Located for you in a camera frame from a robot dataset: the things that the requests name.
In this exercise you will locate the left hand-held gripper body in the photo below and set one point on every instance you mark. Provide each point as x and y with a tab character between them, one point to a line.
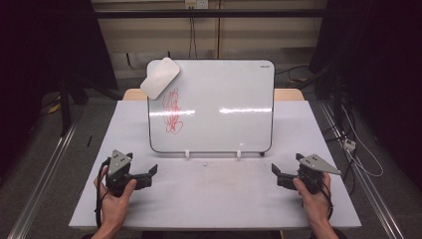
116	162

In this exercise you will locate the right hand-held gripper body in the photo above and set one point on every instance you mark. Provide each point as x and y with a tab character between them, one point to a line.
312	172

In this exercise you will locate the white whiteboard with black rim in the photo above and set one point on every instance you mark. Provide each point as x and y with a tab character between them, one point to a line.
219	126

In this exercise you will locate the white board eraser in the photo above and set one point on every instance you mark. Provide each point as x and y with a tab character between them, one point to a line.
160	78

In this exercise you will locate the person's right hand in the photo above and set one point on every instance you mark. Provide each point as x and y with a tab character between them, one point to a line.
313	204

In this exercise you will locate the person's left hand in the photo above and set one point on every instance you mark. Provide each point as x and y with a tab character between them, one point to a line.
112	205

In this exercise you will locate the black pen on floor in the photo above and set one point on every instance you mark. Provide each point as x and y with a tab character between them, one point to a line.
89	141

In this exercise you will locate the white whiteboard foot clip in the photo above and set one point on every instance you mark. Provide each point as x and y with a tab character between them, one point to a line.
239	154
187	154

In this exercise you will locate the white power strip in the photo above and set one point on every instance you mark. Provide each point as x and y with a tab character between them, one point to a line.
349	144

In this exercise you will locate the black metal stand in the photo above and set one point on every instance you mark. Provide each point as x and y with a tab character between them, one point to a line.
65	106

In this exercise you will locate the wooden table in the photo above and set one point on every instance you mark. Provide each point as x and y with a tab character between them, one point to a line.
288	95

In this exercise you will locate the black curtain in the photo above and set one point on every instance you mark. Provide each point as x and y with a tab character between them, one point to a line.
46	46
381	49

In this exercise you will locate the black horizontal metal bar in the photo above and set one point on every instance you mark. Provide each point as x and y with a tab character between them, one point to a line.
212	13

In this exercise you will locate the aluminium floor rail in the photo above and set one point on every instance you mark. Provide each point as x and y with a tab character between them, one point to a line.
371	195
40	186

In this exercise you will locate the white wall socket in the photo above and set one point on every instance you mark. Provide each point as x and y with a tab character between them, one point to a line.
196	3

